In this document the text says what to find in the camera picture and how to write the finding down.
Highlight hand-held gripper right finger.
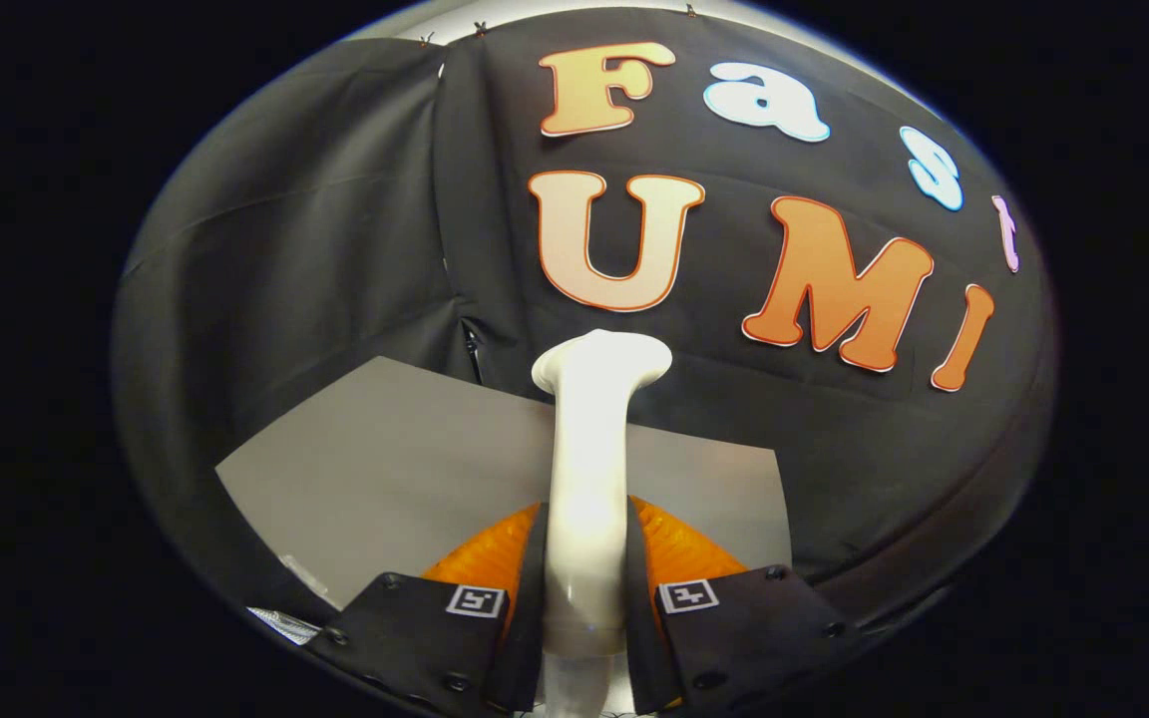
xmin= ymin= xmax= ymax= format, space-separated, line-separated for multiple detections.
xmin=624 ymin=496 xmax=860 ymax=717

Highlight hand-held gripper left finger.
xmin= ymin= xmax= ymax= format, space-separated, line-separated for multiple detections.
xmin=320 ymin=499 xmax=548 ymax=717

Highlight white garment steamer head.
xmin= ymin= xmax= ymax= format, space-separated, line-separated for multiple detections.
xmin=532 ymin=329 xmax=673 ymax=659

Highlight grey drawer cabinet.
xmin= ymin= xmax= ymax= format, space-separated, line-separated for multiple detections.
xmin=215 ymin=356 xmax=795 ymax=609

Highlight black backdrop cloth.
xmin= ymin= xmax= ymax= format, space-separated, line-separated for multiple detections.
xmin=111 ymin=8 xmax=1059 ymax=639

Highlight row of black cloth clips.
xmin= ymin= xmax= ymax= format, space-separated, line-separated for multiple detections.
xmin=418 ymin=3 xmax=700 ymax=46

